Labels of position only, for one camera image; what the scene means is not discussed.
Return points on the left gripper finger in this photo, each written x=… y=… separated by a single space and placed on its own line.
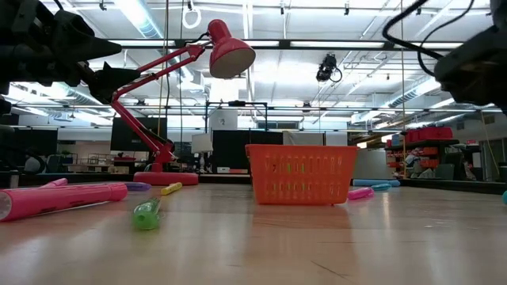
x=113 y=81
x=87 y=41

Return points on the purple marker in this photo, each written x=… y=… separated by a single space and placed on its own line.
x=138 y=186

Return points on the pink highlighter marker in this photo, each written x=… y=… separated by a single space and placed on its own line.
x=55 y=183
x=360 y=193

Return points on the thick pink-red marker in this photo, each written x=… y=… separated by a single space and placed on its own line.
x=59 y=200

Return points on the green highlighter marker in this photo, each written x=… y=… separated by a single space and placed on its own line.
x=146 y=215

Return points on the yellow highlighter marker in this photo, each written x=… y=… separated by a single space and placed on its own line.
x=289 y=168
x=171 y=188

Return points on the blue highlighter marker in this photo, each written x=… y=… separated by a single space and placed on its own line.
x=362 y=182
x=505 y=197

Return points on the teal highlighter marker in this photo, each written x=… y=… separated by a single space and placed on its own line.
x=381 y=187

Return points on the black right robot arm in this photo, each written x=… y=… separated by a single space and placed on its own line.
x=475 y=67

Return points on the black background monitor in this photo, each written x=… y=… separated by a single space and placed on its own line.
x=120 y=140

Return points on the red desk lamp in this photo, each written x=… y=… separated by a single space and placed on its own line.
x=229 y=51

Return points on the orange plastic basket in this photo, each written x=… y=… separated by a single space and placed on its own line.
x=301 y=150

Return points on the shelf with red bins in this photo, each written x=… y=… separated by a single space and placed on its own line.
x=429 y=134

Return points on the black ceiling-mounted camera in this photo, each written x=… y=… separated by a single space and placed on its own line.
x=326 y=67

